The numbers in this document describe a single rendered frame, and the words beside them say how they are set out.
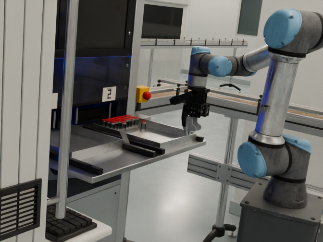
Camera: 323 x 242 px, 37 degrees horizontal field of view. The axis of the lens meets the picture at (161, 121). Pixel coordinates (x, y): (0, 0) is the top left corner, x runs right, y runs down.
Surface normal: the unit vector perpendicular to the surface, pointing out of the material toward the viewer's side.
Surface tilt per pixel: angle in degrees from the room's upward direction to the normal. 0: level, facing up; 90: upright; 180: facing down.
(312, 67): 90
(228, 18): 90
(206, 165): 90
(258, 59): 109
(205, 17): 90
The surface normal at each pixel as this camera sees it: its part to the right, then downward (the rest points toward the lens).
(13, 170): 0.79, 0.22
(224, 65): 0.51, 0.25
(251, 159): -0.87, 0.15
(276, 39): -0.84, -0.07
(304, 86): -0.57, 0.13
